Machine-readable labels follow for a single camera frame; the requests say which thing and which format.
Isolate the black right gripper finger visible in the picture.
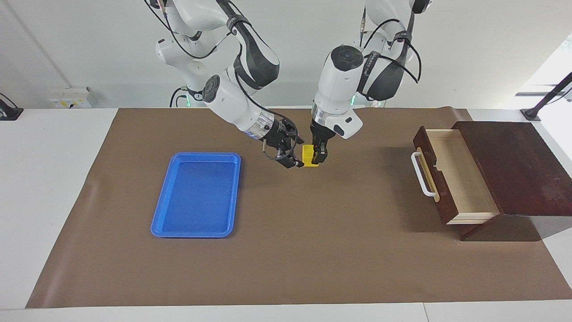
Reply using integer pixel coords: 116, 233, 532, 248
286, 120, 300, 149
276, 149, 306, 170

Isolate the yellow cube block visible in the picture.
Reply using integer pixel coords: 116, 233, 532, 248
302, 144, 320, 168

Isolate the white drawer handle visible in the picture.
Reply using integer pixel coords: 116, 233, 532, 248
411, 150, 439, 198

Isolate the dark wooden drawer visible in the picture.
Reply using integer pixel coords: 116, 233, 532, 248
411, 126, 501, 225

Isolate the dark wooden drawer cabinet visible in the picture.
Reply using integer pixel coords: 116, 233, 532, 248
450, 120, 572, 242

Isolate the brown table mat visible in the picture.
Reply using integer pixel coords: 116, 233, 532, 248
25, 106, 572, 309

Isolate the blue plastic tray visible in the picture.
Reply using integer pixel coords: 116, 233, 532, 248
150, 152, 242, 238

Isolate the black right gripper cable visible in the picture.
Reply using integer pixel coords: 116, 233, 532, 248
144, 0, 299, 162

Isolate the black arm base cable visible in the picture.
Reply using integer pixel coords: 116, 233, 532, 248
169, 86, 190, 109

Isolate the beige handle backing strip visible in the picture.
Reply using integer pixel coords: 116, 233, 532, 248
417, 148, 442, 203

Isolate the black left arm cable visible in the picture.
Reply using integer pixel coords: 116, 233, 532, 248
359, 8, 423, 86

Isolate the white wall outlet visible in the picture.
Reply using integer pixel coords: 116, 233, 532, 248
48, 87, 93, 109

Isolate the black camera stand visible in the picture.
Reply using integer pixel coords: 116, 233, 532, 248
520, 72, 572, 122

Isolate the black table clamp mount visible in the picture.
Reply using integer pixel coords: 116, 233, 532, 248
0, 93, 24, 122

